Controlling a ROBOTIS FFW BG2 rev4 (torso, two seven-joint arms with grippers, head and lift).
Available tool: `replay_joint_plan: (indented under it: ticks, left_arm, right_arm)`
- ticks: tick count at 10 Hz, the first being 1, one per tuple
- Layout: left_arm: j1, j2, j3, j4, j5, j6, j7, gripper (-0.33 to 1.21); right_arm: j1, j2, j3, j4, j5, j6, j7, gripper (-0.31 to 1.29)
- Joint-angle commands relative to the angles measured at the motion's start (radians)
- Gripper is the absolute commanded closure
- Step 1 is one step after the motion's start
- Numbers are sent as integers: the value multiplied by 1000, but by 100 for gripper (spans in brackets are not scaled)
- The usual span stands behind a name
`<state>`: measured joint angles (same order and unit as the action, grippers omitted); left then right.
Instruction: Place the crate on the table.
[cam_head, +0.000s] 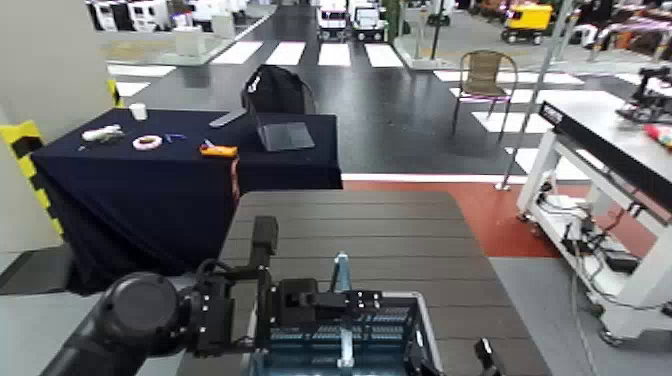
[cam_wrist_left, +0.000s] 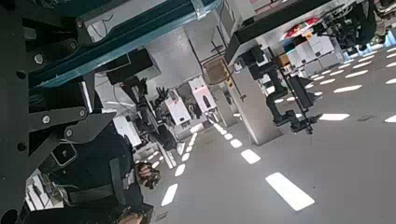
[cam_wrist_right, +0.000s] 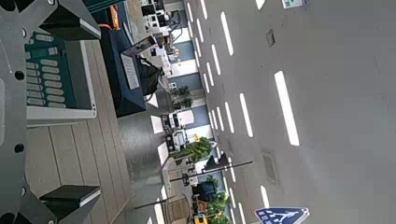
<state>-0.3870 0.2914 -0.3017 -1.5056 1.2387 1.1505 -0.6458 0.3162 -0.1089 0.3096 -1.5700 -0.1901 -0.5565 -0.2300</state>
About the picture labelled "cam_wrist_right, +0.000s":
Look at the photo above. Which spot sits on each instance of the black signal pole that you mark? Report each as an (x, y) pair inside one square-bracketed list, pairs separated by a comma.
[(214, 169)]

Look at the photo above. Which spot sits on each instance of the orange hand tool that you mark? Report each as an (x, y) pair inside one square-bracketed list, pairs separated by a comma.
[(114, 17)]

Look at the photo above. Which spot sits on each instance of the yellow toy vehicle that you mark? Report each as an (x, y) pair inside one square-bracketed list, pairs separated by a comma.
[(200, 219)]

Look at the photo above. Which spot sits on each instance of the blue pedestrian crossing sign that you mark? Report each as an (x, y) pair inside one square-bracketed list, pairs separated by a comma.
[(281, 215)]

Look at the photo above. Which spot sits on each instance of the navy tablecloth covered table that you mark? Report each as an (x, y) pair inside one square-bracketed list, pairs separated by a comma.
[(120, 81)]

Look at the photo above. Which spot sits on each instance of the silver slanted pole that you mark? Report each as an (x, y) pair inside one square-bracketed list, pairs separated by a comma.
[(155, 202)]

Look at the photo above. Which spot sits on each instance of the small dark green plants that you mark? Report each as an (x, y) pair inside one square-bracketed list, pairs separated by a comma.
[(182, 98)]

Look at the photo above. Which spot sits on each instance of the square ceiling vent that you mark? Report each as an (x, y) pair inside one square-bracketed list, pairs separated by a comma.
[(270, 38), (270, 168)]

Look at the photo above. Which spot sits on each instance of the brown wicker metal chair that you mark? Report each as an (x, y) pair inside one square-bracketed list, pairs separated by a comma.
[(177, 208)]

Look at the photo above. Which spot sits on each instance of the green potted plant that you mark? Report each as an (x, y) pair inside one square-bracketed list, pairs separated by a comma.
[(196, 149)]

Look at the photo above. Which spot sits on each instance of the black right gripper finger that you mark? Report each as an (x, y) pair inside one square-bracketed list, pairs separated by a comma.
[(71, 194), (73, 28)]

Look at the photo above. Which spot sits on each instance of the row of white machines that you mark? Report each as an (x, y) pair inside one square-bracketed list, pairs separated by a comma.
[(154, 15)]

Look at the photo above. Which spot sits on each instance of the green exit sign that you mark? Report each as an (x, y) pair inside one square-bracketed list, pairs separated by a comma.
[(292, 3)]

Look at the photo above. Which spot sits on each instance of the white toy truck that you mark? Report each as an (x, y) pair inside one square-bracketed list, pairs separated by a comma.
[(177, 140), (179, 119)]

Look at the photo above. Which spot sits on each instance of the teal crate with grey rim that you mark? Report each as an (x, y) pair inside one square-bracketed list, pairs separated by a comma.
[(59, 77)]

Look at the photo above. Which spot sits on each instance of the long white ceiling light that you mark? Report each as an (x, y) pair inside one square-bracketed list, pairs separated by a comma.
[(216, 59), (229, 117), (246, 115), (287, 109), (265, 196), (227, 33)]

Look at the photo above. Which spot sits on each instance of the slim grey flat device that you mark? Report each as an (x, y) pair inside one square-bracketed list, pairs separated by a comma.
[(140, 46)]

